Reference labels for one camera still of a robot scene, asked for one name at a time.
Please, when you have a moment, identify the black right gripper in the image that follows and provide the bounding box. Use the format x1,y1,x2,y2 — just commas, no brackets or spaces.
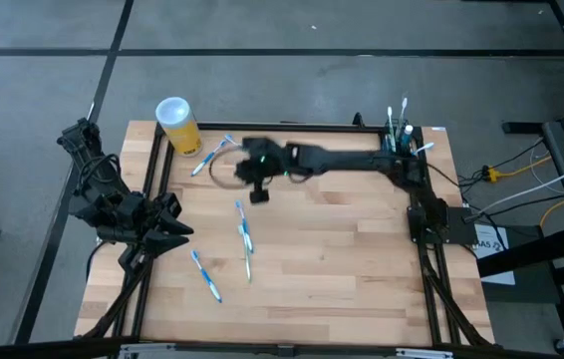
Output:
234,137,294,204

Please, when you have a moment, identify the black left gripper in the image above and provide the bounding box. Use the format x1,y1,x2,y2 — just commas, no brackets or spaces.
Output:
92,190,195,257

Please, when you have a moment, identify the white paper label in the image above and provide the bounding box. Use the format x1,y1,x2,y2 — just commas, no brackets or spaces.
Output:
471,222,517,286

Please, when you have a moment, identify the black side desk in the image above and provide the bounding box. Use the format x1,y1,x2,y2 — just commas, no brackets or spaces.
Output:
475,94,564,350

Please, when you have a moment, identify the black aluminium table frame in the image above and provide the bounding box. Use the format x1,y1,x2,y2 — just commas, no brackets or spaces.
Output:
75,112,495,359

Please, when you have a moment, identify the silver aluminium bracket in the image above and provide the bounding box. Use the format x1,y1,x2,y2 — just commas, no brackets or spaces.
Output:
119,342,177,359
395,347,455,359

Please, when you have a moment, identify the black wire toothbrush holder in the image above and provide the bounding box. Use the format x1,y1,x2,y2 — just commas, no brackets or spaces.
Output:
382,124,416,170

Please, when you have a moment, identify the yellow power plug with cable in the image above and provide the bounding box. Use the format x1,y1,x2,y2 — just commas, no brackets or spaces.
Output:
482,155,553,181

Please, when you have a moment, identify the white cable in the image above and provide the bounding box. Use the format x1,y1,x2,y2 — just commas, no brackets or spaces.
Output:
462,153,564,223

